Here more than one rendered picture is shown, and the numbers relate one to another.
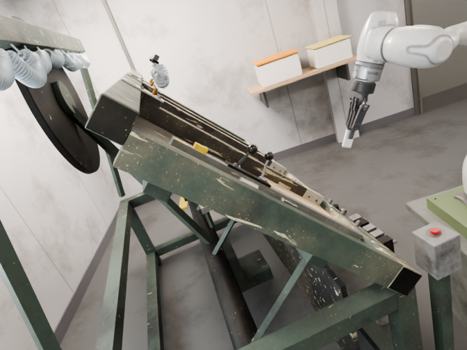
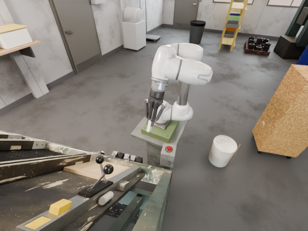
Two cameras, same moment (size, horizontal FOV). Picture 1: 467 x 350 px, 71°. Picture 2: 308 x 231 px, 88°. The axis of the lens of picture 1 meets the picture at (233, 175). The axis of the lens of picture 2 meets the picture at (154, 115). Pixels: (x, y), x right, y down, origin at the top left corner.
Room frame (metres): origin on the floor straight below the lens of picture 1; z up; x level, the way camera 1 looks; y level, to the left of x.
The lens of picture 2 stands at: (0.82, 0.14, 2.06)
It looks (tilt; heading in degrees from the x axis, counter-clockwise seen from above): 41 degrees down; 292
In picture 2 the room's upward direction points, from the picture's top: straight up
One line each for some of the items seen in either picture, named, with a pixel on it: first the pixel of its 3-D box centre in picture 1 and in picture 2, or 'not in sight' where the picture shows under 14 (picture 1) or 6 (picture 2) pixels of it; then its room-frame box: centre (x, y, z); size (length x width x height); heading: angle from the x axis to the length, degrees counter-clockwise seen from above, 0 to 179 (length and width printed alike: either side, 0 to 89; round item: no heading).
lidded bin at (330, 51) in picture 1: (329, 52); (10, 35); (4.02, -1.59, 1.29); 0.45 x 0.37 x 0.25; 86
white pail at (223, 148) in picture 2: not in sight; (222, 149); (0.44, -1.47, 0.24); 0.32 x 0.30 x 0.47; 176
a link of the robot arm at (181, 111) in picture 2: not in sight; (185, 87); (1.03, -1.14, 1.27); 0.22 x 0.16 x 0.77; 15
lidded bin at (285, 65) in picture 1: (276, 68); not in sight; (4.06, -0.94, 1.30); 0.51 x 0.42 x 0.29; 86
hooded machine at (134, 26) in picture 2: not in sight; (134, 29); (3.70, -5.23, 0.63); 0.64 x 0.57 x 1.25; 86
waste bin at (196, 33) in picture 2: not in sight; (196, 32); (1.83, -6.74, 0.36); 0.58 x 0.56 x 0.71; 86
